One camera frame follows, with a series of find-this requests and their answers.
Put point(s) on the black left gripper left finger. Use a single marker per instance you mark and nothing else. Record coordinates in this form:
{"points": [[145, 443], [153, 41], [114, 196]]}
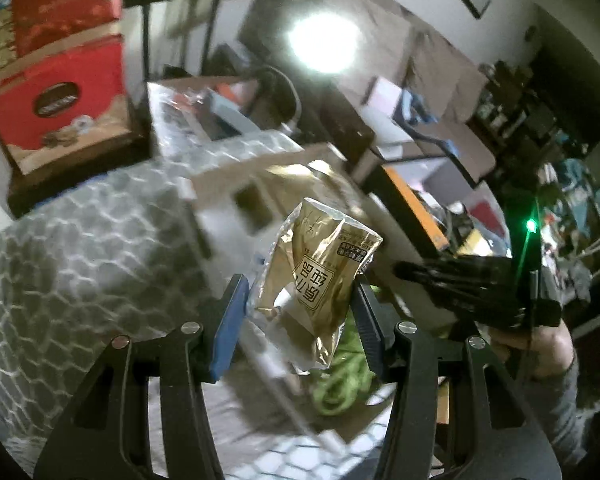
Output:
{"points": [[103, 431]]}

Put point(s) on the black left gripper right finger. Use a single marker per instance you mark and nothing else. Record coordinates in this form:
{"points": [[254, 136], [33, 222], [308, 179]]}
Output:
{"points": [[452, 396]]}

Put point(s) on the small gold foil packet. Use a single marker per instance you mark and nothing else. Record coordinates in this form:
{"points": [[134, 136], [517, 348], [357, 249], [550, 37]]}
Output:
{"points": [[301, 297]]}

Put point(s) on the cardboard storage box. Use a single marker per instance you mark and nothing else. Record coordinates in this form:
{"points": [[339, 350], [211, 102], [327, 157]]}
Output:
{"points": [[232, 221]]}

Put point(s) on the grey sleeve forearm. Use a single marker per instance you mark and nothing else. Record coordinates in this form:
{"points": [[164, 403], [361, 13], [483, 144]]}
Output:
{"points": [[554, 402]]}

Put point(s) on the person's right hand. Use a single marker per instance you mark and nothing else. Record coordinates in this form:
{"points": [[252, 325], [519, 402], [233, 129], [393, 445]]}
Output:
{"points": [[549, 348]]}

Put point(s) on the grey honeycomb pattern mat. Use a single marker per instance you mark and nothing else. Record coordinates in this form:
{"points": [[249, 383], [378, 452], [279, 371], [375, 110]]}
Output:
{"points": [[123, 254]]}

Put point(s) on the dark wooden side table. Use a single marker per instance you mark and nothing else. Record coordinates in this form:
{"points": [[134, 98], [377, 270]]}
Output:
{"points": [[25, 191]]}

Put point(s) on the clear plastic wrapped box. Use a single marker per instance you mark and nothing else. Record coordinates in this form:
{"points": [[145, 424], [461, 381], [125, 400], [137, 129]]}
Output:
{"points": [[189, 112]]}

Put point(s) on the red collection paper bag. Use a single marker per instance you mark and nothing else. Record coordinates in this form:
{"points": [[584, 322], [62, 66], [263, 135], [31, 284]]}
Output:
{"points": [[64, 104]]}

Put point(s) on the red floral gift box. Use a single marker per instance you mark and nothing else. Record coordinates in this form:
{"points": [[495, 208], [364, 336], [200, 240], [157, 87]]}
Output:
{"points": [[38, 23]]}

